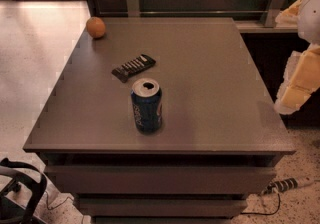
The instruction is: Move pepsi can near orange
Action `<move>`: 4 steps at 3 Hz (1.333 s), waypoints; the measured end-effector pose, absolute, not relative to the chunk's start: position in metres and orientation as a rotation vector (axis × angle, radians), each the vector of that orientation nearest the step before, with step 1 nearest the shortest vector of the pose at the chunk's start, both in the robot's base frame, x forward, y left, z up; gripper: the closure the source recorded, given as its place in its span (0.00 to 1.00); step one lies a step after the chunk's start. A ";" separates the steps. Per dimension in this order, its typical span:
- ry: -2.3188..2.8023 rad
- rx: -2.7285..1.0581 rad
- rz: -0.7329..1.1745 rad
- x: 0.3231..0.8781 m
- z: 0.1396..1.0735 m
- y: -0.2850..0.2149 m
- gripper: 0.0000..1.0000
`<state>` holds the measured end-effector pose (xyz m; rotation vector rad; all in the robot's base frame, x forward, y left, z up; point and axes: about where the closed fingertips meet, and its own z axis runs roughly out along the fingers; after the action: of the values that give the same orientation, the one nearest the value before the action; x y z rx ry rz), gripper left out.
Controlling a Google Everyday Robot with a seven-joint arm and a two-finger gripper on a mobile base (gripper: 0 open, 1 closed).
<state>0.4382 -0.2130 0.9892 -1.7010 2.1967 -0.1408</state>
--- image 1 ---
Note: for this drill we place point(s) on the blue pepsi can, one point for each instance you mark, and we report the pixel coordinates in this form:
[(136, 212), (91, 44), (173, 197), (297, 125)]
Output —
[(146, 96)]

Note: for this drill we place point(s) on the power strip on floor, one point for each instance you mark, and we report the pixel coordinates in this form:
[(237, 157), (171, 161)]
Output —
[(281, 186)]

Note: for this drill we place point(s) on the grey drawer cabinet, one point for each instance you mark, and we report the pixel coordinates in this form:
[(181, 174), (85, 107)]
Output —
[(219, 142)]

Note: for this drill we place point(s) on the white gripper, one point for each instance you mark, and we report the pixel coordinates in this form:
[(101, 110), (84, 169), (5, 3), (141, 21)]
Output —
[(310, 18)]

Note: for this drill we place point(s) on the orange fruit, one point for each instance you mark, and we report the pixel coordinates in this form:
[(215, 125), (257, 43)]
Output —
[(95, 27)]

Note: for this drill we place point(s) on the right metal bracket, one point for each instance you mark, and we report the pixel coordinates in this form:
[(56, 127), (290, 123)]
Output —
[(271, 12)]

